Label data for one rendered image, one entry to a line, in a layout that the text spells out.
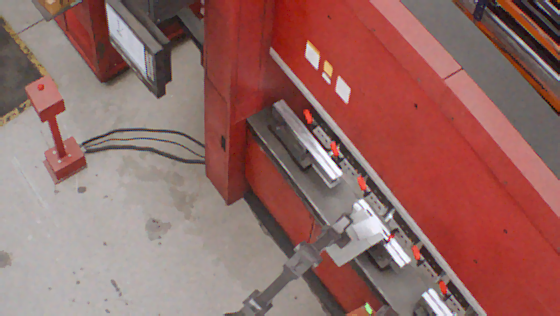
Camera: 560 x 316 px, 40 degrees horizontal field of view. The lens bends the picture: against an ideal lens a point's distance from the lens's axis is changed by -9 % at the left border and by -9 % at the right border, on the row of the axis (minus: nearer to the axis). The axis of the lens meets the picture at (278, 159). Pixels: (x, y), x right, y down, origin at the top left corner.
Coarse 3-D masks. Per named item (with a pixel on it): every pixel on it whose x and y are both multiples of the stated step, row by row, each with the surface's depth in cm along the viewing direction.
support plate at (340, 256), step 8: (352, 216) 386; (360, 216) 386; (352, 224) 383; (352, 232) 381; (352, 240) 379; (368, 240) 380; (376, 240) 380; (328, 248) 377; (336, 248) 377; (344, 248) 377; (352, 248) 377; (360, 248) 378; (368, 248) 378; (336, 256) 375; (344, 256) 375; (352, 256) 375; (336, 264) 373
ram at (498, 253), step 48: (288, 0) 341; (336, 0) 306; (288, 48) 366; (336, 48) 326; (384, 48) 294; (336, 96) 348; (384, 96) 312; (384, 144) 331; (432, 144) 297; (384, 192) 353; (432, 192) 315; (480, 192) 283; (432, 240) 334; (480, 240) 298; (528, 240) 268; (480, 288) 315; (528, 288) 283
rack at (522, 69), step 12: (456, 0) 499; (480, 0) 476; (504, 0) 457; (468, 12) 495; (480, 12) 482; (516, 12) 454; (480, 24) 491; (528, 24) 451; (492, 36) 486; (540, 36) 447; (504, 48) 482; (552, 48) 444; (516, 60) 478; (528, 72) 475; (540, 84) 471; (552, 96) 467
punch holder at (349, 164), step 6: (342, 144) 366; (342, 150) 369; (348, 150) 364; (342, 156) 372; (348, 156) 367; (354, 156) 362; (342, 162) 375; (348, 162) 370; (354, 162) 364; (342, 168) 378; (348, 168) 373; (354, 168) 367; (360, 168) 363; (348, 174) 375; (354, 174) 370; (360, 174) 369; (366, 174) 375; (354, 180) 373
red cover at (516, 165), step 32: (352, 0) 292; (384, 0) 283; (384, 32) 285; (416, 32) 276; (416, 64) 277; (448, 64) 270; (448, 96) 269; (480, 96) 265; (480, 128) 261; (512, 128) 259; (512, 160) 253; (512, 192) 261; (544, 192) 248; (544, 224) 252
